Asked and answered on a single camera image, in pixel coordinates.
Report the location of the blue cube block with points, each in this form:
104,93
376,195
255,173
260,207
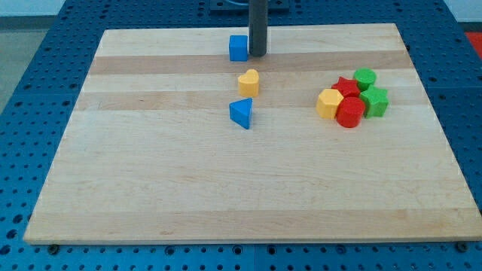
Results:
238,51

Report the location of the yellow heart block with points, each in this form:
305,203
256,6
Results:
248,84

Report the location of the blue triangle block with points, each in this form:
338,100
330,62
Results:
241,112

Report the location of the yellow hexagon block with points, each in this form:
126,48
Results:
328,102

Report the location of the light wooden board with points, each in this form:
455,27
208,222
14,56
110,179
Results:
151,156

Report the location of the red cylinder block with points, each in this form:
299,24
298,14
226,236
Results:
350,112

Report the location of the red star block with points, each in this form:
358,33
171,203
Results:
347,87

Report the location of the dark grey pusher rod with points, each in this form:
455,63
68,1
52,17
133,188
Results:
258,11

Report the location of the green cylinder block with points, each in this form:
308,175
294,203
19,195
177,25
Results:
364,77

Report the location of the green star block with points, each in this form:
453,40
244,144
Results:
376,101

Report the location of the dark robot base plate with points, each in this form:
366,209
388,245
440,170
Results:
216,6

